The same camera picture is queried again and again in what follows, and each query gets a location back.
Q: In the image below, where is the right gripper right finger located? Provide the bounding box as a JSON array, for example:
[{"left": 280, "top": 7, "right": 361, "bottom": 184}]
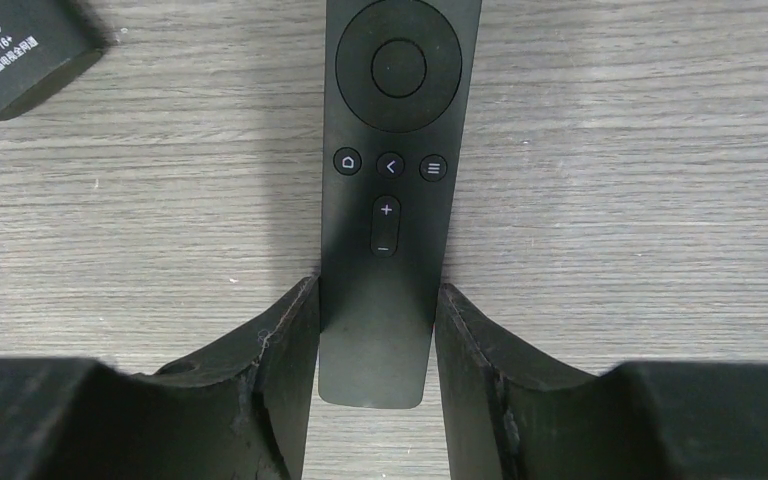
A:
[{"left": 435, "top": 284, "right": 768, "bottom": 479}]

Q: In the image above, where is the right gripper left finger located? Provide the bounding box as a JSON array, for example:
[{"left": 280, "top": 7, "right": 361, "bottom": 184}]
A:
[{"left": 0, "top": 277, "right": 319, "bottom": 479}]

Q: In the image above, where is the black remote control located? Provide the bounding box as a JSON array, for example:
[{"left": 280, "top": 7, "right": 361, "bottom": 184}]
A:
[{"left": 0, "top": 0, "right": 109, "bottom": 121}]

